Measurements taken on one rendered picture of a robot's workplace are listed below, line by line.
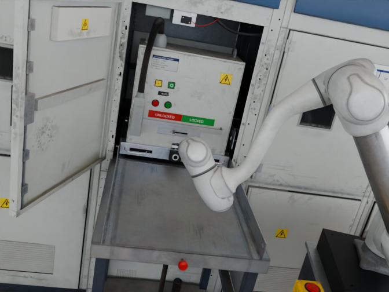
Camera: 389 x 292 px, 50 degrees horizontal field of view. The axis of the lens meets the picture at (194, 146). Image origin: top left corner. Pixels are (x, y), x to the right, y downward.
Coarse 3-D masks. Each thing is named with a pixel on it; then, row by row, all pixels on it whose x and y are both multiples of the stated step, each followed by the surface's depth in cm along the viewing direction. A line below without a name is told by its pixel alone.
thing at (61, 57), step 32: (32, 0) 125; (64, 0) 135; (96, 0) 153; (32, 32) 129; (64, 32) 140; (96, 32) 159; (32, 64) 130; (64, 64) 150; (96, 64) 172; (32, 96) 134; (64, 96) 153; (96, 96) 179; (32, 128) 143; (64, 128) 162; (96, 128) 187; (32, 160) 148; (64, 160) 169; (96, 160) 196; (32, 192) 154
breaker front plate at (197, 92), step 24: (144, 48) 186; (168, 72) 191; (192, 72) 192; (216, 72) 193; (240, 72) 194; (144, 96) 194; (168, 96) 195; (192, 96) 196; (216, 96) 197; (168, 120) 200; (216, 120) 202; (168, 144) 204; (216, 144) 207
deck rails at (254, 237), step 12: (120, 168) 191; (120, 180) 180; (240, 192) 183; (108, 204) 151; (240, 204) 181; (108, 216) 153; (240, 216) 171; (252, 216) 162; (108, 228) 146; (252, 228) 160; (108, 240) 140; (252, 240) 156; (264, 240) 146; (252, 252) 149; (264, 252) 145
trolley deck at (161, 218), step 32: (128, 192) 173; (160, 192) 178; (192, 192) 183; (96, 224) 148; (128, 224) 151; (160, 224) 155; (192, 224) 159; (224, 224) 164; (96, 256) 139; (128, 256) 140; (160, 256) 142; (192, 256) 143; (224, 256) 144
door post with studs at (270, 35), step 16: (272, 16) 181; (272, 32) 184; (272, 48) 187; (256, 64) 189; (256, 80) 192; (256, 96) 194; (256, 112) 198; (240, 128) 200; (240, 144) 203; (240, 160) 206; (208, 288) 235
